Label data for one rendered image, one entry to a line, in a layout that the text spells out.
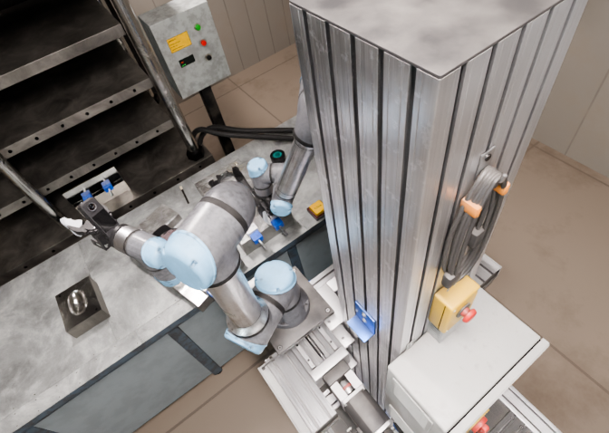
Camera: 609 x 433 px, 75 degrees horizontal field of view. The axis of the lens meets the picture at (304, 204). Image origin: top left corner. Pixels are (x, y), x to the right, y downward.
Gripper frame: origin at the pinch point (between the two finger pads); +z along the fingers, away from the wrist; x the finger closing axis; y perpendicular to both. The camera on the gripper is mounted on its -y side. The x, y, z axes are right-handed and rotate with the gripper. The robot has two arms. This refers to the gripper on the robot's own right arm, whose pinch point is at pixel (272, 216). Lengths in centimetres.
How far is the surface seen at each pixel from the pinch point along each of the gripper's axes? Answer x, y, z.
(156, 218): -41, -35, 0
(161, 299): -57, -4, 11
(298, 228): 8.0, 5.7, 10.5
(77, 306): -87, -21, 6
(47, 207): -81, -74, -5
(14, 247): -108, -82, 12
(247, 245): -15.5, 2.2, 4.8
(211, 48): 26, -85, -35
